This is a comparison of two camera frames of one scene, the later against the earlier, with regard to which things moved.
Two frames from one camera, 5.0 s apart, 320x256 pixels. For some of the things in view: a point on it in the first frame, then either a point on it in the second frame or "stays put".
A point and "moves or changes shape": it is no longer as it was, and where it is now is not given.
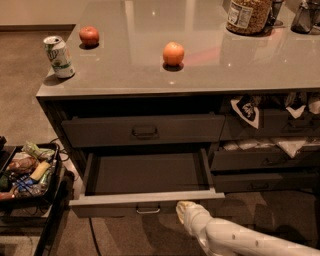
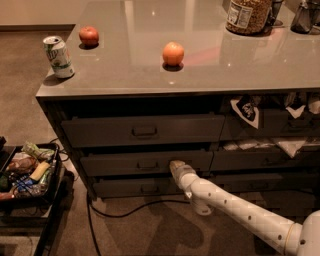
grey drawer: x=123 y=131 stays put
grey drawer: x=149 y=183 moves or changes shape
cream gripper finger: x=181 y=206 -> x=174 y=165
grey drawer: x=265 y=182 stays put
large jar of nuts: x=249 y=17 stays put
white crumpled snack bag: x=291 y=147 stays put
